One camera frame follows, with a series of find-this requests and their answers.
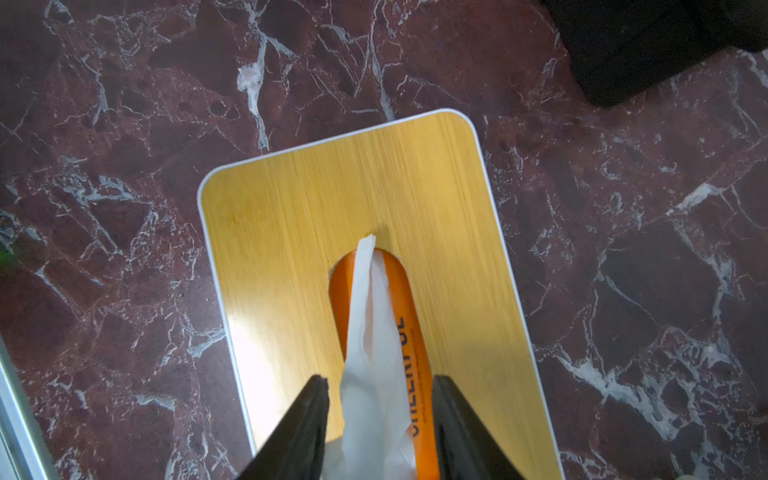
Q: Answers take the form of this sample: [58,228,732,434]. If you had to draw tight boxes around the black plastic toolbox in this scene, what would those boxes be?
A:
[543,0,767,107]

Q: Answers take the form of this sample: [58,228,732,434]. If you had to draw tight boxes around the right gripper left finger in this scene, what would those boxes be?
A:
[238,375,330,480]

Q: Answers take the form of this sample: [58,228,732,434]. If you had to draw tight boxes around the yellow wooden lid top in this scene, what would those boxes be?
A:
[197,109,564,479]

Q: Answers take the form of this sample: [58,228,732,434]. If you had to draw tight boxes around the orange tissue pack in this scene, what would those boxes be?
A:
[321,235,440,479]

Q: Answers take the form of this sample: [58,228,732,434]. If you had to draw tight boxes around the aluminium front rail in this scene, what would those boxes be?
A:
[1,341,60,479]

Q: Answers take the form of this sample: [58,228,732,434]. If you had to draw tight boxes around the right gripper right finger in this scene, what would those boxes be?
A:
[432,375,524,480]

